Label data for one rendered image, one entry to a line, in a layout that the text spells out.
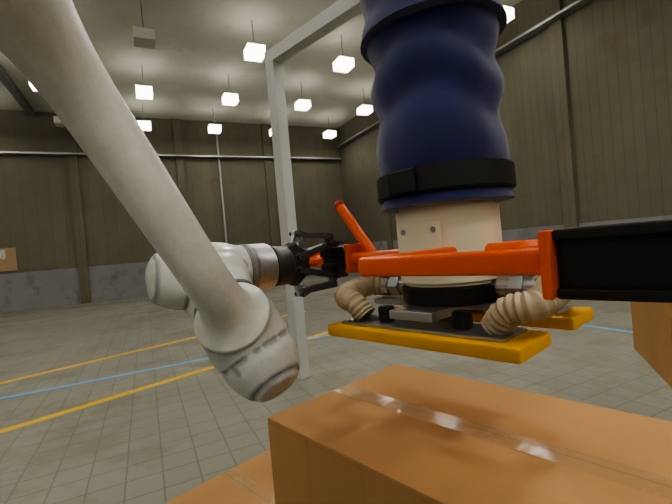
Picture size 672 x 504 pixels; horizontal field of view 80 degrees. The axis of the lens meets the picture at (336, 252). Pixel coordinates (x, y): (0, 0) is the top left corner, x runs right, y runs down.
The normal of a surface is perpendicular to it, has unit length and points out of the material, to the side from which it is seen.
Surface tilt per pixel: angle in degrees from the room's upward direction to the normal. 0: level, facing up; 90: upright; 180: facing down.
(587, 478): 0
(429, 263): 90
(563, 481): 0
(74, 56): 111
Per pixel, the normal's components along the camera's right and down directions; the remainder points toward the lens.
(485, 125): 0.51, -0.15
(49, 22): 0.80, 0.51
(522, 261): -0.73, 0.07
